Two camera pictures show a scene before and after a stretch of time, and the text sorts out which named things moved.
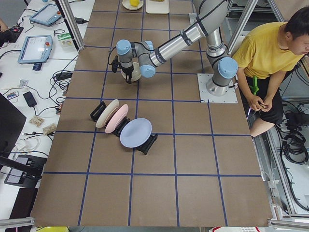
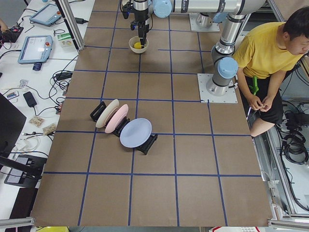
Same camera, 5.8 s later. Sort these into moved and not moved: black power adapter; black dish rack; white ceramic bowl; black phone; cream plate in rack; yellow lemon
Moved: white ceramic bowl; yellow lemon
Not moved: black phone; black power adapter; black dish rack; cream plate in rack
